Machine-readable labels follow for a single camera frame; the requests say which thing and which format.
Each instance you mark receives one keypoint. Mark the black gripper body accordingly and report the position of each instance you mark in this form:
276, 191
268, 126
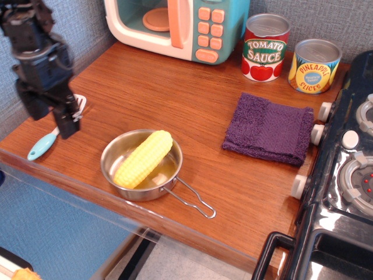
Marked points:
45, 68

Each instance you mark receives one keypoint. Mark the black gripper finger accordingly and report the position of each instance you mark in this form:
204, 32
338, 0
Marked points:
67, 117
36, 107

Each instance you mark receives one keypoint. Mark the white spatula with teal handle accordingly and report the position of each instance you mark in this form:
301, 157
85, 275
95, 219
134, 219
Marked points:
44, 143

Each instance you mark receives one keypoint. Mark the white stove knob bottom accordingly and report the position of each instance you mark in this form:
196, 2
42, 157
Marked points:
298, 186

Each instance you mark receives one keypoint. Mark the white stove knob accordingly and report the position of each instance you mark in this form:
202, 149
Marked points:
324, 111
316, 134
298, 186

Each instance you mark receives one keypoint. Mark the yellow toy corn cob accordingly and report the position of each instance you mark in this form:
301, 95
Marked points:
143, 160

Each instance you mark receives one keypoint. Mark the small steel saucepan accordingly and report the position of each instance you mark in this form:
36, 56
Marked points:
159, 182

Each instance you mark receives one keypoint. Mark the teal toy microwave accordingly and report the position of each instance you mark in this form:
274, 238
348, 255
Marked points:
201, 31

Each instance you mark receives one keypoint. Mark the orange object at bottom left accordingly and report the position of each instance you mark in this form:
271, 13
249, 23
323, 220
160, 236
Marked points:
25, 274

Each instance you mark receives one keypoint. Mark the tomato sauce can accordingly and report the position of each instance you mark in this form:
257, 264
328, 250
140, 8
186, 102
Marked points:
265, 44

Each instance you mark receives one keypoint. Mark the purple folded towel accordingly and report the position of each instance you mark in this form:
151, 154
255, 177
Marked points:
270, 131

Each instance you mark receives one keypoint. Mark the white stove knob middle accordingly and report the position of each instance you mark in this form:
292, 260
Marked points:
316, 134

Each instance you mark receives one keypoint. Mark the pineapple slices can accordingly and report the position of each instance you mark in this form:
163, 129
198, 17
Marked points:
314, 66

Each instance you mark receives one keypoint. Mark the white stove knob top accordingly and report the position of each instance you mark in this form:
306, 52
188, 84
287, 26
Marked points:
324, 111

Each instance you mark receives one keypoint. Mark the black toy stove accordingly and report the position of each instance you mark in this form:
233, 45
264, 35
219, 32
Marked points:
333, 237

